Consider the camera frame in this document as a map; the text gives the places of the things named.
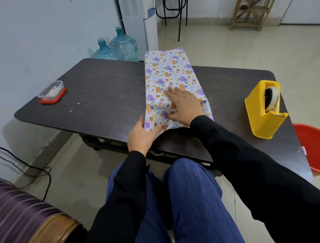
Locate person's left hand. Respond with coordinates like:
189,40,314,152
127,116,163,157

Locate person's right hand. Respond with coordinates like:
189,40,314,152
164,87,204,127

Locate cartoon patterned wrapping paper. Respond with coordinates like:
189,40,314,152
144,47,215,132

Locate person's right forearm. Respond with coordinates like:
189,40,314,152
190,115,320,243

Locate person's left forearm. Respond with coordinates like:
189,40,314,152
86,150,150,243

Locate large blue water jug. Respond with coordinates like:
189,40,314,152
109,26,139,62

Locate yellow tape dispenser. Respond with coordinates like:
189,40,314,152
244,80,289,140

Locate white water dispenser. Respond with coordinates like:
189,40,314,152
117,0,159,61

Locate person's right leg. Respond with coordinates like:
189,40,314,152
162,158,246,243

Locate person's leg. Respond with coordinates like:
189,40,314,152
105,160,173,243
162,158,246,243

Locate small blue water jug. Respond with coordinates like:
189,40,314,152
91,38,118,60

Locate person's left leg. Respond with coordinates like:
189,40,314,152
105,160,173,243

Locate clear tape roll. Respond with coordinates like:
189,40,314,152
264,87,279,112

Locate wooden stool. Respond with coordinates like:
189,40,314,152
229,0,276,32

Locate clear container with red lid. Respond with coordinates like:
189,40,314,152
37,81,67,104

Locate red plastic stool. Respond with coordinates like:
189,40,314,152
292,123,320,174

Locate white door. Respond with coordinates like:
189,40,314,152
281,0,320,25

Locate black table frame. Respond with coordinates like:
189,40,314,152
79,134,223,177

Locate black metal chair frame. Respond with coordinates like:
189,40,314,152
155,0,188,42

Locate black cables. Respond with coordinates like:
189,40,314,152
0,147,52,201

